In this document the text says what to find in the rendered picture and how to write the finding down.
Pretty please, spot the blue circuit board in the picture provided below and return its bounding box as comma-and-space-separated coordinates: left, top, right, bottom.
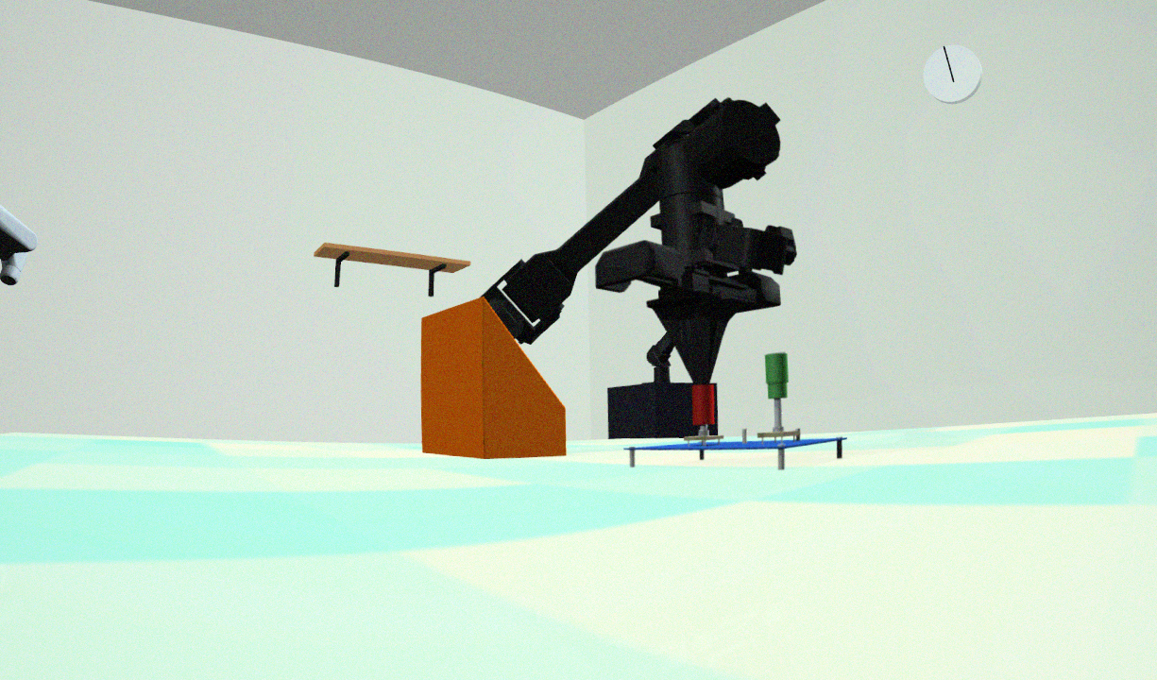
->
622, 352, 847, 470

